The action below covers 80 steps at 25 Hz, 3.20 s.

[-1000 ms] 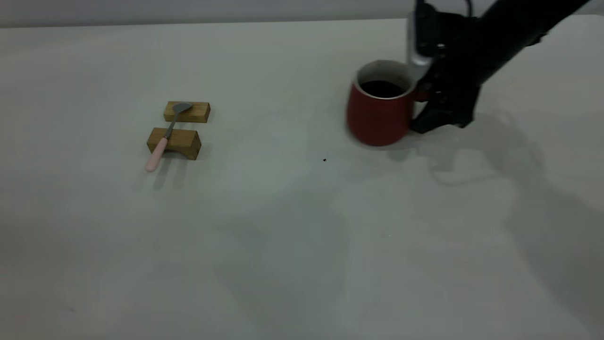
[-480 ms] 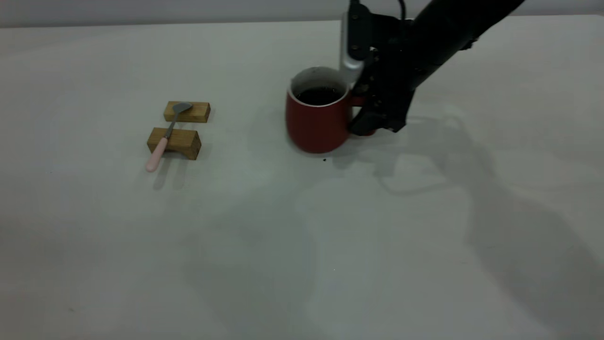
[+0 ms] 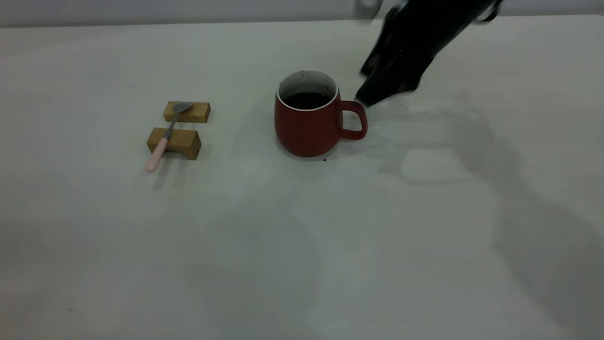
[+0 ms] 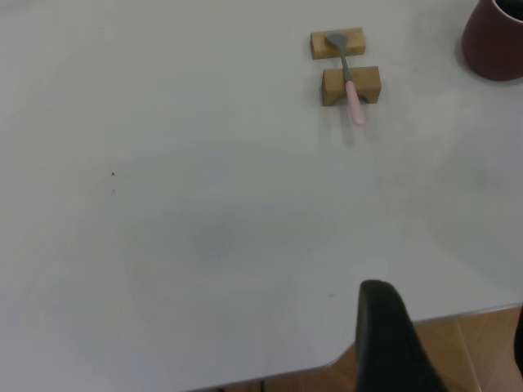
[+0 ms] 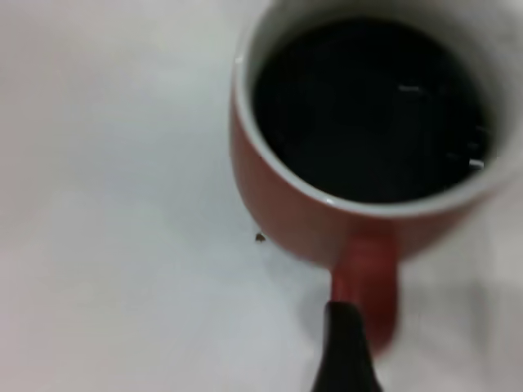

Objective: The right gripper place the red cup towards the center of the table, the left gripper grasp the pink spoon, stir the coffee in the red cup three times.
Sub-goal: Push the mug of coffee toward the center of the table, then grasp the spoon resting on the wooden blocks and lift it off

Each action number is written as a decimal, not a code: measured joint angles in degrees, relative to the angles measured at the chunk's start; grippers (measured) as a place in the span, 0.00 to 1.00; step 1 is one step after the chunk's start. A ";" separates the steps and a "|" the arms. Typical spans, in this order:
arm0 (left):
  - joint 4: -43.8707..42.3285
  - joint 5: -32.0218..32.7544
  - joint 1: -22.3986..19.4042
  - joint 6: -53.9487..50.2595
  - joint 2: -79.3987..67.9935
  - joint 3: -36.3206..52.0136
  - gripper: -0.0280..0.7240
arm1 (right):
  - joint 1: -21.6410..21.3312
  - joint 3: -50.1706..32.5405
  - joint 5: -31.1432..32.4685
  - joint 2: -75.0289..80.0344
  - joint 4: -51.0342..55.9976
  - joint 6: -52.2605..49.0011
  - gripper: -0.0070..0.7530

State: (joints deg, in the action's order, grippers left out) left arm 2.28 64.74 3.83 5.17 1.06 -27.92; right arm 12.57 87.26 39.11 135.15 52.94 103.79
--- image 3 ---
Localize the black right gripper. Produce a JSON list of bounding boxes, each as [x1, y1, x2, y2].
[[355, 0, 463, 107]]

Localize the black coffee liquid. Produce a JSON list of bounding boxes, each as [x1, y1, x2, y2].
[[283, 92, 331, 110]]

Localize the red ceramic mug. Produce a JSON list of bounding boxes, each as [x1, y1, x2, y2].
[[274, 69, 368, 158]]

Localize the pink-handled metal spoon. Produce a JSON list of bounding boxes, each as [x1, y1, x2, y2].
[[145, 102, 193, 173]]

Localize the flat wooden block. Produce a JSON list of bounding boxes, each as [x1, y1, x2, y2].
[[164, 101, 211, 124]]

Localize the arched wooden block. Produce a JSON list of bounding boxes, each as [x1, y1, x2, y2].
[[147, 127, 202, 161]]

